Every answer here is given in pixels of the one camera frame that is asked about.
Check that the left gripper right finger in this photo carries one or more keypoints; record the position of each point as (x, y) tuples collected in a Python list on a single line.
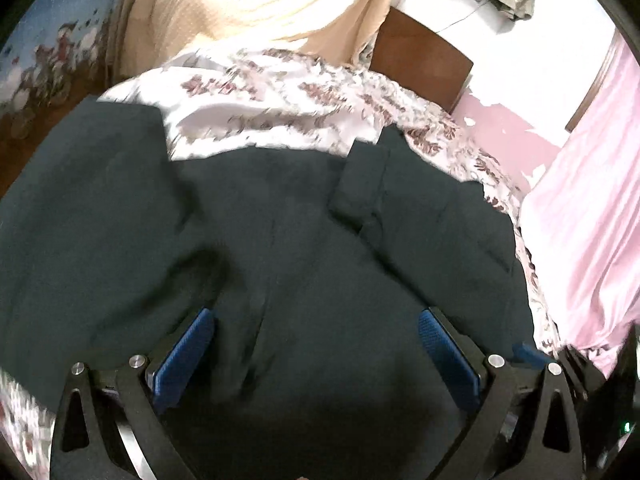
[(488, 389)]

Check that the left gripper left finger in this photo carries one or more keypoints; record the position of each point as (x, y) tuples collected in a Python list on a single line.
[(108, 423)]

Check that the dark green large garment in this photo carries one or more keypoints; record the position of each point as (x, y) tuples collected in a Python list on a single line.
[(317, 268)]

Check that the pink curtain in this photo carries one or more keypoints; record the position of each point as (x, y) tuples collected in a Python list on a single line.
[(581, 222)]

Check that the floral satin bedspread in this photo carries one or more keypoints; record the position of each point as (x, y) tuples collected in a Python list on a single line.
[(279, 99)]

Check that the blue patterned cartoon fabric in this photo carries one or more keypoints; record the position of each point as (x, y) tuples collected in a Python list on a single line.
[(58, 52)]

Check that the brown wooden headboard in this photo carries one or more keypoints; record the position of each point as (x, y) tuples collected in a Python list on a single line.
[(421, 61)]

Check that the beige draped cloth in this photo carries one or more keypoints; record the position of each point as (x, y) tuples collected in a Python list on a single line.
[(150, 32)]

